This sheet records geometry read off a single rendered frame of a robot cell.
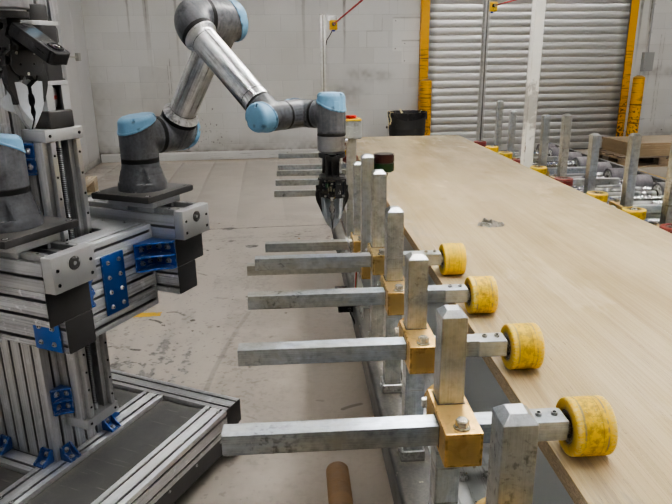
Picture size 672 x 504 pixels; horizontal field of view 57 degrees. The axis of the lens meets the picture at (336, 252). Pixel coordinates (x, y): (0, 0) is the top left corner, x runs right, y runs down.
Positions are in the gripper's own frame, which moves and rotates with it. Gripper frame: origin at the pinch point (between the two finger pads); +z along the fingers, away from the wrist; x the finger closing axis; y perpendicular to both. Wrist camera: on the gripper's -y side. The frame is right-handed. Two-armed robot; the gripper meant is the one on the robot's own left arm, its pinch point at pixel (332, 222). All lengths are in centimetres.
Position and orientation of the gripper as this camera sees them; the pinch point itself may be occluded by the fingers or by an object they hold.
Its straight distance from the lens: 173.4
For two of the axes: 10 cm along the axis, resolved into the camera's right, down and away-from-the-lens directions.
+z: 0.1, 9.5, 3.0
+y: 0.4, 3.0, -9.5
